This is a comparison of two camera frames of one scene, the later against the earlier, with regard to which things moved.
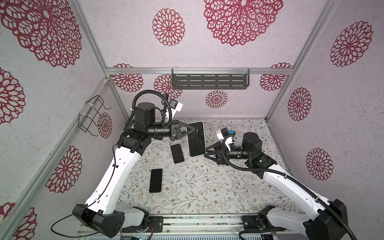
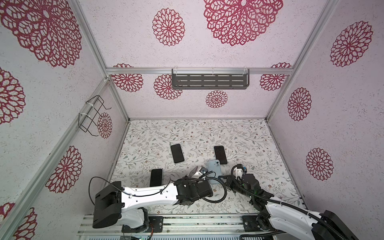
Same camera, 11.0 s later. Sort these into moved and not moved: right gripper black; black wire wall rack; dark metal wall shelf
Moved: right gripper black
Not moved: dark metal wall shelf; black wire wall rack
